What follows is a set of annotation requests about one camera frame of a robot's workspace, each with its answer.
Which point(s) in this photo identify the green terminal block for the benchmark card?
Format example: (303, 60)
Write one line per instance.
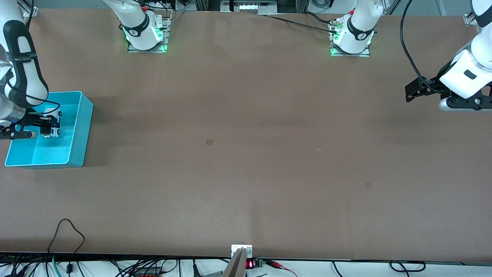
(259, 263)

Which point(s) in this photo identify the red digit display module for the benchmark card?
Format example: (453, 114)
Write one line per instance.
(250, 264)

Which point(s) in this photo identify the turquoise plastic bin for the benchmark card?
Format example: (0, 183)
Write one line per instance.
(57, 150)

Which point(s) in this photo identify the grey aluminium bar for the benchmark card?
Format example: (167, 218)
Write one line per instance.
(235, 267)

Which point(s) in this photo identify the white jeep toy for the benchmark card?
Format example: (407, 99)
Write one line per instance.
(52, 134)

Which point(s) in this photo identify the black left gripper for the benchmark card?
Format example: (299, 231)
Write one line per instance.
(435, 83)

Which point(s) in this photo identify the orange connector box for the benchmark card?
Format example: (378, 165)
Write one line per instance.
(148, 274)

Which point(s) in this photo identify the silver table corner bracket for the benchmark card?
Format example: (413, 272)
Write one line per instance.
(468, 19)
(32, 12)

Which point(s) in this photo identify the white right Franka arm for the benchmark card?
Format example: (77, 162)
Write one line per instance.
(27, 77)

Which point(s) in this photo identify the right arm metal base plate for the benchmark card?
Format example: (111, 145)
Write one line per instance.
(146, 50)

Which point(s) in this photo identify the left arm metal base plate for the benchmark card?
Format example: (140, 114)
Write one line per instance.
(363, 54)

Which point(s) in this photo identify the white metal bracket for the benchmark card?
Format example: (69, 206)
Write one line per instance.
(248, 250)

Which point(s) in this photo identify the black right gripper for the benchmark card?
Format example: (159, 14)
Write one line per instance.
(35, 121)

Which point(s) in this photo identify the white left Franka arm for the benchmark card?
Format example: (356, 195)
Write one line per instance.
(472, 73)

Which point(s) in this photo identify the silver control box with lights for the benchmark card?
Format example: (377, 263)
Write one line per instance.
(250, 7)

